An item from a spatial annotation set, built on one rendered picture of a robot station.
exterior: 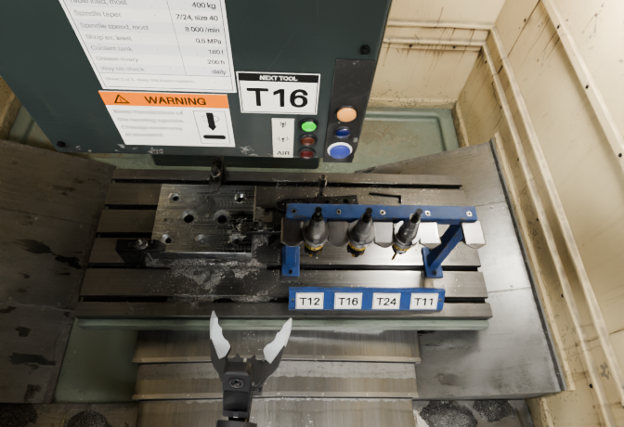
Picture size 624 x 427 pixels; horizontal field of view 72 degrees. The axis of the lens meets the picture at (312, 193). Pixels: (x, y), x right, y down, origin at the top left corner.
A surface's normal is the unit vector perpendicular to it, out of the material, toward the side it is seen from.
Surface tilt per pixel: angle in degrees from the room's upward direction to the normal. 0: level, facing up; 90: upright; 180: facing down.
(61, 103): 90
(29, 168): 24
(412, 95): 90
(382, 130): 0
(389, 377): 8
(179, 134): 90
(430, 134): 0
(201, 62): 90
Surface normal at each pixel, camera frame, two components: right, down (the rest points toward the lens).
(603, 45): -1.00, -0.02
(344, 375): 0.18, -0.51
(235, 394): -0.01, 0.47
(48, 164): 0.46, -0.47
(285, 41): 0.01, 0.85
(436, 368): -0.36, -0.48
